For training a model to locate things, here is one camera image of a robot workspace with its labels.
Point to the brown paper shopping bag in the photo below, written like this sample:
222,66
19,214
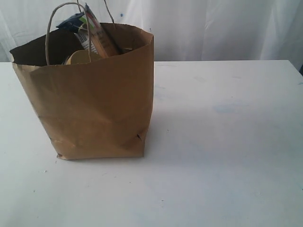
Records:
90,110

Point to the white backdrop curtain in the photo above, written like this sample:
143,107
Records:
184,30

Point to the spaghetti pack dark blue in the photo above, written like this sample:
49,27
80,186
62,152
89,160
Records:
91,34

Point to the clear nut jar gold lid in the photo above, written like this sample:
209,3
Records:
82,56

